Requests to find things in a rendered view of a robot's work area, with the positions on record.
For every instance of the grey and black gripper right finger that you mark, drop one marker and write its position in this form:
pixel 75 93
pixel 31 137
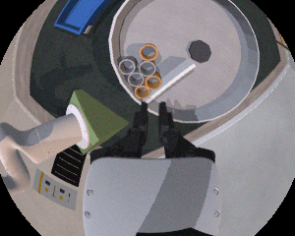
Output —
pixel 174 144

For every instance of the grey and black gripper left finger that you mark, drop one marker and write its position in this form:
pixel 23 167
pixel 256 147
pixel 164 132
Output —
pixel 131 145

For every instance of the grey metal bushing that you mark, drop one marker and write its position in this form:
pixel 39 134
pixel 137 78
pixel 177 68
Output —
pixel 133 82
pixel 127 71
pixel 147 73

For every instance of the bronze bushing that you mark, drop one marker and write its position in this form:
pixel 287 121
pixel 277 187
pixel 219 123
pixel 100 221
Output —
pixel 142 93
pixel 154 85
pixel 148 58

